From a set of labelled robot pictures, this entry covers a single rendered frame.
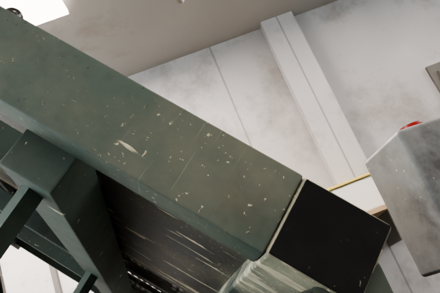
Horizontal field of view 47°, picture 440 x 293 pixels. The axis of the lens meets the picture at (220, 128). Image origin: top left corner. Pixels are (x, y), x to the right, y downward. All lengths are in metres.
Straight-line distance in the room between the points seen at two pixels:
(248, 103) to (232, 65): 0.40
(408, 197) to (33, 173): 0.49
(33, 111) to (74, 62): 0.08
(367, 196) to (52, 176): 3.22
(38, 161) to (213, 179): 0.23
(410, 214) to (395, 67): 4.06
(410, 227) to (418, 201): 0.05
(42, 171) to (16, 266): 3.87
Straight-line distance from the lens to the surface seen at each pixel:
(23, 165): 0.69
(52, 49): 0.69
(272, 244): 0.60
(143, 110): 0.64
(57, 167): 0.68
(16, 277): 4.53
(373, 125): 4.50
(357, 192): 3.76
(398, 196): 0.75
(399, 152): 0.71
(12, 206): 0.73
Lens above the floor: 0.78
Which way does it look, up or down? 21 degrees up
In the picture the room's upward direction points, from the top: 22 degrees counter-clockwise
